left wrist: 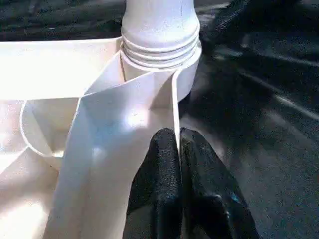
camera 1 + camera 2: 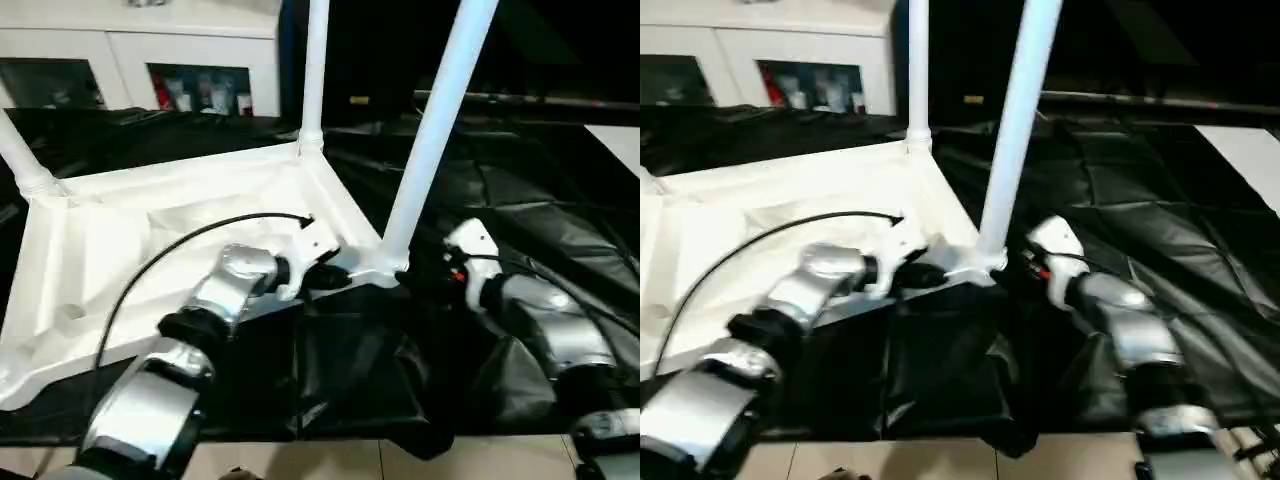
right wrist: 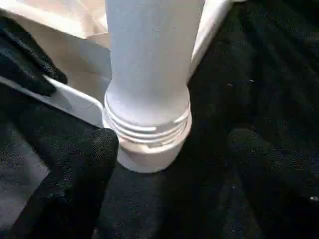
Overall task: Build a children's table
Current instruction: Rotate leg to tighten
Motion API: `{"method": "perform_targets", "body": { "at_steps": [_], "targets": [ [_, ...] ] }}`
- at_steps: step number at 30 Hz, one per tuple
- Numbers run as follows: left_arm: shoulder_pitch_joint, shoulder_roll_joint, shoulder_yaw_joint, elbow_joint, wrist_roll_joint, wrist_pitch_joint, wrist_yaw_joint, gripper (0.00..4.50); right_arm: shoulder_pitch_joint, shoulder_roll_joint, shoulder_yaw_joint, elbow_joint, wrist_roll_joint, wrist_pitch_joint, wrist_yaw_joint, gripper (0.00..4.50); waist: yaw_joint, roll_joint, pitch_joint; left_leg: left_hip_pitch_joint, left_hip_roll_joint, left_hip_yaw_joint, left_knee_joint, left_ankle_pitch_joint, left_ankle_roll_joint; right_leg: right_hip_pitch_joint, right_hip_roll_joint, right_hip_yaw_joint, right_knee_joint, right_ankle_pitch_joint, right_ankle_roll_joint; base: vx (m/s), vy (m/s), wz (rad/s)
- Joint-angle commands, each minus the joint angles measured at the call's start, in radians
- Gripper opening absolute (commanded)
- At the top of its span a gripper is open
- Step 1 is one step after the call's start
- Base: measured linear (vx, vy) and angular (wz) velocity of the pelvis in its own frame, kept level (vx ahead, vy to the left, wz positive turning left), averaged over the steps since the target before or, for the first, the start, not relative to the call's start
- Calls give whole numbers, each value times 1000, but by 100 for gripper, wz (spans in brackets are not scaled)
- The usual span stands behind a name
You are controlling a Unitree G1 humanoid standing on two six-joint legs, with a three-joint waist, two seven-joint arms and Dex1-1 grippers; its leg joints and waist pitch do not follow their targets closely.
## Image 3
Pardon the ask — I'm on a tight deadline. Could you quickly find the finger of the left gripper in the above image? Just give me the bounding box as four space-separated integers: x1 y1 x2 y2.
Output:
0 9 68 97
0 81 100 160

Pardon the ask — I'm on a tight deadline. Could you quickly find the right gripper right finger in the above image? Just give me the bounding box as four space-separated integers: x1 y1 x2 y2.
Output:
227 127 319 239

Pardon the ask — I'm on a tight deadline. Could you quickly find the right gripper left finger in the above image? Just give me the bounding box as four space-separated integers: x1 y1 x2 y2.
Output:
8 127 120 239

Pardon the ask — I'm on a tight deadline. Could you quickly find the white plastic table top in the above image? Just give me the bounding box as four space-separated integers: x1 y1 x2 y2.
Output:
0 0 240 174

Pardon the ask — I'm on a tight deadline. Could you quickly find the white plastic table leg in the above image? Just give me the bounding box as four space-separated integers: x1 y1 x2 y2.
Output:
102 0 206 152

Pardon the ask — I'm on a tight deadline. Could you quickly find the black plastic mat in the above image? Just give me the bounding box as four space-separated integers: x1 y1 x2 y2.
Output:
0 0 319 239

